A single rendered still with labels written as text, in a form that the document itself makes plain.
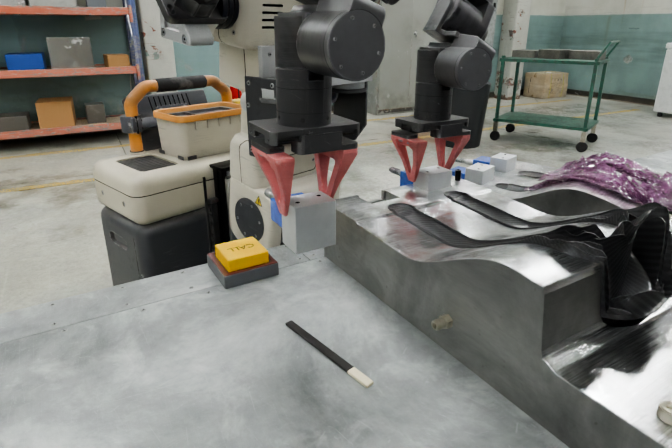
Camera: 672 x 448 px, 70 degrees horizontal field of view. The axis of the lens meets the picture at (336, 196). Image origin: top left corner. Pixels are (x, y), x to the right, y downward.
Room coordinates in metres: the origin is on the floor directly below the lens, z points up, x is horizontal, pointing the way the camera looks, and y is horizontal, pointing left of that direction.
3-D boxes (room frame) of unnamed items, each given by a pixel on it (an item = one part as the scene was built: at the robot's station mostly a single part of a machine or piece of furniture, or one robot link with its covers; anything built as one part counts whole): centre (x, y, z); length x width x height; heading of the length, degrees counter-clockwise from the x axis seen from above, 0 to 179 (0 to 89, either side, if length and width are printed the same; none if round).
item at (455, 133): (0.77, -0.17, 0.95); 0.07 x 0.07 x 0.09; 31
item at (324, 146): (0.51, 0.02, 0.99); 0.07 x 0.07 x 0.09; 31
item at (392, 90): (6.82, -0.91, 0.98); 1.00 x 0.47 x 1.95; 118
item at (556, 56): (4.89, -2.17, 0.50); 0.98 x 0.55 x 1.01; 53
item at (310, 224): (0.53, 0.05, 0.93); 0.13 x 0.05 x 0.05; 31
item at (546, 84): (8.29, -3.56, 0.20); 0.63 x 0.44 x 0.40; 118
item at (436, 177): (0.78, -0.13, 0.89); 0.13 x 0.05 x 0.05; 31
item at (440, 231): (0.54, -0.22, 0.92); 0.35 x 0.16 x 0.09; 31
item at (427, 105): (0.76, -0.15, 1.02); 0.10 x 0.07 x 0.07; 121
